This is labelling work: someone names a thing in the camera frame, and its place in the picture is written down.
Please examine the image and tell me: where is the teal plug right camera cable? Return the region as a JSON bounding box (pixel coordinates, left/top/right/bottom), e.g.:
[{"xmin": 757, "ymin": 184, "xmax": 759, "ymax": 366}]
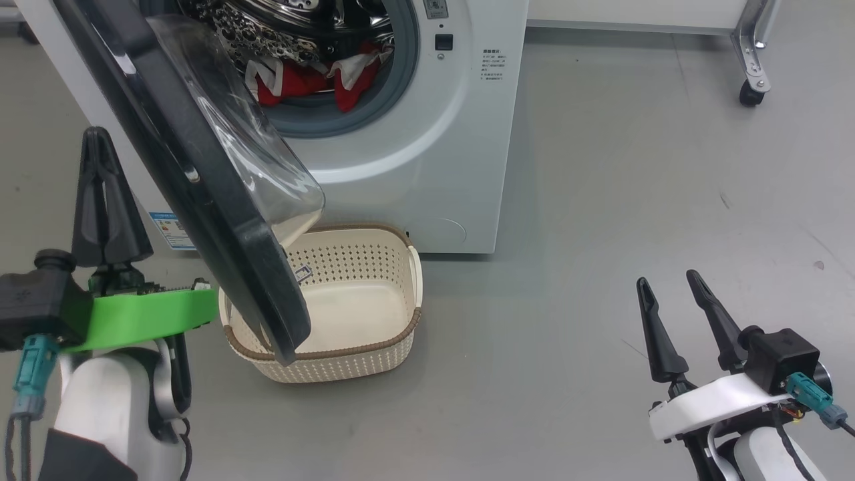
[{"xmin": 786, "ymin": 373, "xmax": 855, "ymax": 438}]

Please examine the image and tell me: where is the teal plug left camera cable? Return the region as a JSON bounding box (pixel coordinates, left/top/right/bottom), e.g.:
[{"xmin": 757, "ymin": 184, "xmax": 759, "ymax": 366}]
[{"xmin": 3, "ymin": 334, "xmax": 59, "ymax": 481}]

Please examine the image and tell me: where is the white washing machine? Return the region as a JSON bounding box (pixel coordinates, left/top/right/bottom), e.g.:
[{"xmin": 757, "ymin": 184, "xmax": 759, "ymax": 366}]
[{"xmin": 13, "ymin": 0, "xmax": 530, "ymax": 255}]

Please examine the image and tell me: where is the white partition board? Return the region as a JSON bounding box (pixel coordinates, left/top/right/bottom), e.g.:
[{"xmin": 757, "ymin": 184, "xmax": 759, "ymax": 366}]
[{"xmin": 526, "ymin": 0, "xmax": 749, "ymax": 35}]

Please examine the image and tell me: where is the printed text label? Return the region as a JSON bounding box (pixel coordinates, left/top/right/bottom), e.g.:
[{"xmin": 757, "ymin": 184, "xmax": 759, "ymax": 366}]
[{"xmin": 480, "ymin": 47, "xmax": 508, "ymax": 82}]

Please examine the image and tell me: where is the cream plastic laundry basket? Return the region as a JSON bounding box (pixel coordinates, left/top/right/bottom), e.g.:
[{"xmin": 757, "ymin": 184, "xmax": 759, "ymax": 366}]
[{"xmin": 219, "ymin": 222, "xmax": 423, "ymax": 384}]

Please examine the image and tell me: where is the metal frame leg with caster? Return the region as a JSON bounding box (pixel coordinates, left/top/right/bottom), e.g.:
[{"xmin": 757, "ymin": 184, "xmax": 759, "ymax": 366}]
[{"xmin": 730, "ymin": 0, "xmax": 782, "ymax": 108}]

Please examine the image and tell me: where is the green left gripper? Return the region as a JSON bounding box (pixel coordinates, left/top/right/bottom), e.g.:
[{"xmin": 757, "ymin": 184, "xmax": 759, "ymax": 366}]
[{"xmin": 60, "ymin": 127, "xmax": 219, "ymax": 355}]

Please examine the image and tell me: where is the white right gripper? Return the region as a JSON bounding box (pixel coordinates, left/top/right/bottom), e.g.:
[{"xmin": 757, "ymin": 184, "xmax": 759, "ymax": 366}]
[{"xmin": 636, "ymin": 269, "xmax": 796, "ymax": 443}]

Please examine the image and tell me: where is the red and white garment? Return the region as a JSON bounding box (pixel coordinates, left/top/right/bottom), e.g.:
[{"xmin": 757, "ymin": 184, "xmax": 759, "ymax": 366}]
[{"xmin": 245, "ymin": 41, "xmax": 395, "ymax": 113}]

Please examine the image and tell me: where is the blue energy label sticker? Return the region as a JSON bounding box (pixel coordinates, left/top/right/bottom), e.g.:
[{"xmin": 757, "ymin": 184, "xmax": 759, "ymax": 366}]
[{"xmin": 148, "ymin": 212, "xmax": 194, "ymax": 251}]

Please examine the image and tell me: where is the stainless steel washing machine drum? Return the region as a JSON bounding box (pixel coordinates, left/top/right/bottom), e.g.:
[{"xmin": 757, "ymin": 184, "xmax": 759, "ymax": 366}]
[{"xmin": 177, "ymin": 0, "xmax": 395, "ymax": 74}]

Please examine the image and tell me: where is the teal plug camera cable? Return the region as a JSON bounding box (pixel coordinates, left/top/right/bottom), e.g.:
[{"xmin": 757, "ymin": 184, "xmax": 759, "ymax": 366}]
[
  {"xmin": 3, "ymin": 334, "xmax": 59, "ymax": 481},
  {"xmin": 786, "ymin": 373, "xmax": 855, "ymax": 438}
]

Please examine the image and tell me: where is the black glass washing machine door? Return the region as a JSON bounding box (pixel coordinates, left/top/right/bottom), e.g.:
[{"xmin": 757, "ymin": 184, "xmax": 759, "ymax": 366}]
[{"xmin": 52, "ymin": 0, "xmax": 326, "ymax": 367}]

